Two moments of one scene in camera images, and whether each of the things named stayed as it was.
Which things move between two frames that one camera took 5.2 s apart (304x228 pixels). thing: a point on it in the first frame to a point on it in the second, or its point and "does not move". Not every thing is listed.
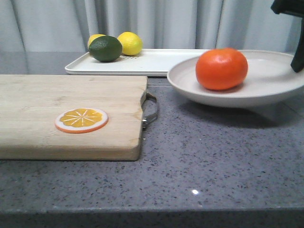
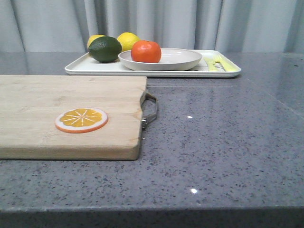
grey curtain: [67, 25] does not move
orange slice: [81, 120] does not move
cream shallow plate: [270, 79] to [172, 59]
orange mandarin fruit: [221, 68] to [146, 51]
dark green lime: [105, 48] does not move
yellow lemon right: [131, 43] does not move
